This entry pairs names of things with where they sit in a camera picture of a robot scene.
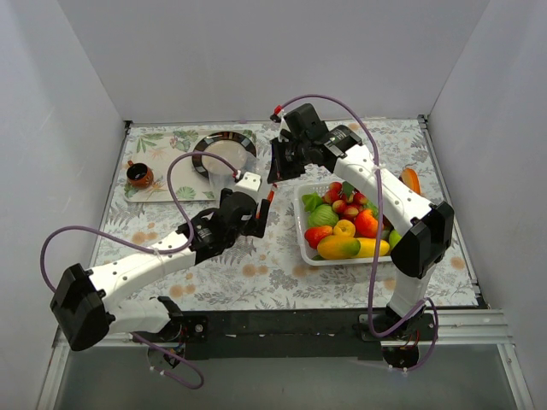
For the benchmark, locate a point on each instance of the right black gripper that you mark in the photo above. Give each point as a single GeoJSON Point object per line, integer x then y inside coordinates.
{"type": "Point", "coordinates": [281, 158]}

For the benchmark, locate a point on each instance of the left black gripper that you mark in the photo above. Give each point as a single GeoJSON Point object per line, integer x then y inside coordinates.
{"type": "Point", "coordinates": [260, 218]}

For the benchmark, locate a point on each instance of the clear zip bag orange zipper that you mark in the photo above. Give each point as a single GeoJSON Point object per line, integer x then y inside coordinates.
{"type": "Point", "coordinates": [218, 183]}

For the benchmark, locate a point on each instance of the yellow green mango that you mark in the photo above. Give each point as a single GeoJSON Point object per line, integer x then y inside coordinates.
{"type": "Point", "coordinates": [336, 247]}

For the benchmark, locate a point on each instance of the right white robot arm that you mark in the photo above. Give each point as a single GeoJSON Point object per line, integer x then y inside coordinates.
{"type": "Point", "coordinates": [426, 228]}

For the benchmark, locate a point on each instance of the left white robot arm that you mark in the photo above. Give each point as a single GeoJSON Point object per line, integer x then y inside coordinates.
{"type": "Point", "coordinates": [88, 303]}

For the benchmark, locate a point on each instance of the green starfruit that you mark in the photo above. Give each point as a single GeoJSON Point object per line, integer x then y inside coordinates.
{"type": "Point", "coordinates": [311, 201]}

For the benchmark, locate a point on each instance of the striped rim ceramic plate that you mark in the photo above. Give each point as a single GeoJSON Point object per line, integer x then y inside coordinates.
{"type": "Point", "coordinates": [235, 147]}

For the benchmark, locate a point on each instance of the green cabbage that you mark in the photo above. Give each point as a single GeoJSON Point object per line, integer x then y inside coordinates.
{"type": "Point", "coordinates": [323, 215]}

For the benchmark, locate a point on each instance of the red lychee bunch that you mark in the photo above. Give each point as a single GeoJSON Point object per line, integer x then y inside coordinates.
{"type": "Point", "coordinates": [345, 202]}

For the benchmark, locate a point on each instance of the small brown clay cup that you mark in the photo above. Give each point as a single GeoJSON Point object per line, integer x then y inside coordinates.
{"type": "Point", "coordinates": [139, 175]}

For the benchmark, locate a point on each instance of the floral tablecloth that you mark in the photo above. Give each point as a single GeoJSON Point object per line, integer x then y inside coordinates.
{"type": "Point", "coordinates": [266, 273]}

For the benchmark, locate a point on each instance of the floral serving tray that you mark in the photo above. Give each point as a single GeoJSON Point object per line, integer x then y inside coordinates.
{"type": "Point", "coordinates": [162, 166]}

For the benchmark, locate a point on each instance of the orange red pepper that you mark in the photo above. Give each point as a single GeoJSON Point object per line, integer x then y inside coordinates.
{"type": "Point", "coordinates": [366, 224]}

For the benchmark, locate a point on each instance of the orange papaya slice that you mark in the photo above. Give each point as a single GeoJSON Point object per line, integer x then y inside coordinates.
{"type": "Point", "coordinates": [410, 178]}

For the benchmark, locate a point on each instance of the green apple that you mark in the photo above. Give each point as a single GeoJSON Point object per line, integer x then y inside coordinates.
{"type": "Point", "coordinates": [394, 238]}

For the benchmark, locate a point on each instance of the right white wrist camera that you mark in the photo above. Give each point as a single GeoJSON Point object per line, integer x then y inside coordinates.
{"type": "Point", "coordinates": [278, 115]}

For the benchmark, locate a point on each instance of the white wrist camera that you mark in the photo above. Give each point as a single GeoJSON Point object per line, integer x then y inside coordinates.
{"type": "Point", "coordinates": [248, 183]}
{"type": "Point", "coordinates": [278, 115]}

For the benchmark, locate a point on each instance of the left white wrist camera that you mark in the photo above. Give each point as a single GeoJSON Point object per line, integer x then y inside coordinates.
{"type": "Point", "coordinates": [248, 183]}

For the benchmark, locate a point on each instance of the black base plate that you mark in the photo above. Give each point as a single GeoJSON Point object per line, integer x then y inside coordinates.
{"type": "Point", "coordinates": [261, 334]}

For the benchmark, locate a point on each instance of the aluminium frame rail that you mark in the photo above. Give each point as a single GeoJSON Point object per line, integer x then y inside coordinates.
{"type": "Point", "coordinates": [456, 327]}

